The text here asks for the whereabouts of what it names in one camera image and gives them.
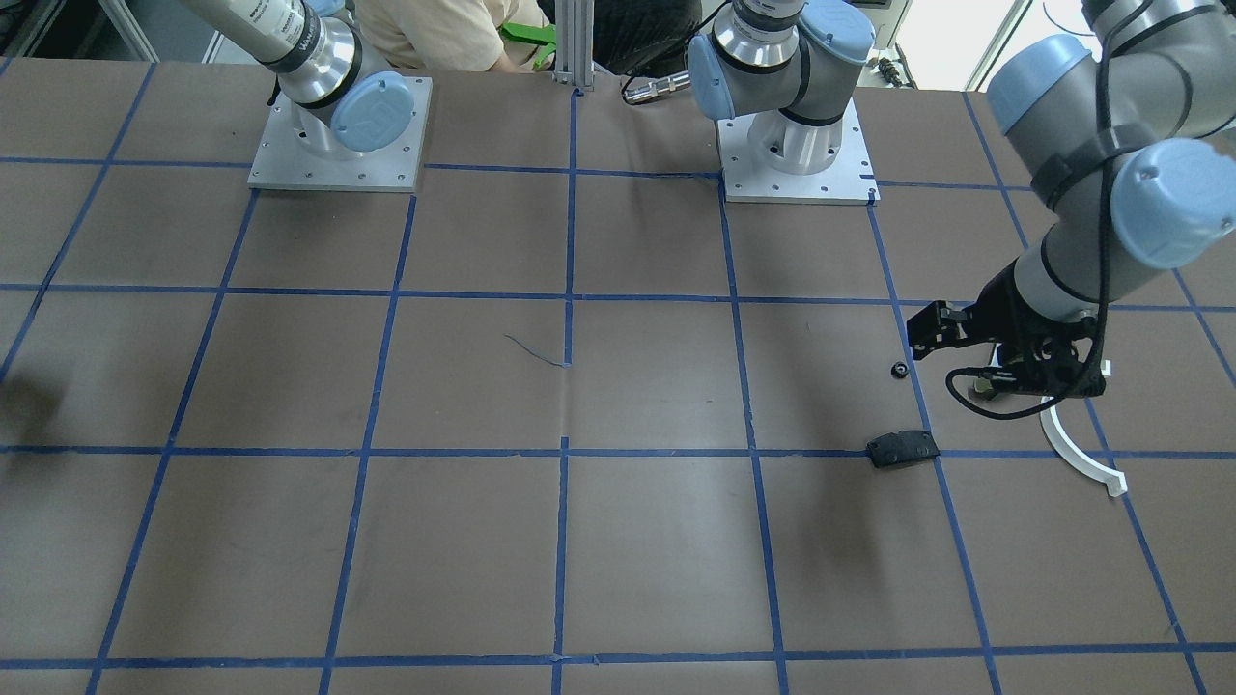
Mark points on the person in beige shirt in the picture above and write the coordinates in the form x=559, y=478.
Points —
x=449, y=35

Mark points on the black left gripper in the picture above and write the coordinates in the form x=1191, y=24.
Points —
x=1001, y=305

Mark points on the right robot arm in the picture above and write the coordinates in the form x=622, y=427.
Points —
x=321, y=63

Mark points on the aluminium frame post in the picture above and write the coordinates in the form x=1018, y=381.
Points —
x=573, y=61

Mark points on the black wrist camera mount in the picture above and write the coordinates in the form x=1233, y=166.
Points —
x=1044, y=361

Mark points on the white curved plastic bracket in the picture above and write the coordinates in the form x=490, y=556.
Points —
x=1113, y=480

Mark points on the black brake pad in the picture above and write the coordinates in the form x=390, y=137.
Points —
x=896, y=449

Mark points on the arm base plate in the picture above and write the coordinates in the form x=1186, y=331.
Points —
x=768, y=159
x=299, y=153

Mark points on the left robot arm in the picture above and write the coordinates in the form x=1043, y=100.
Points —
x=1117, y=147

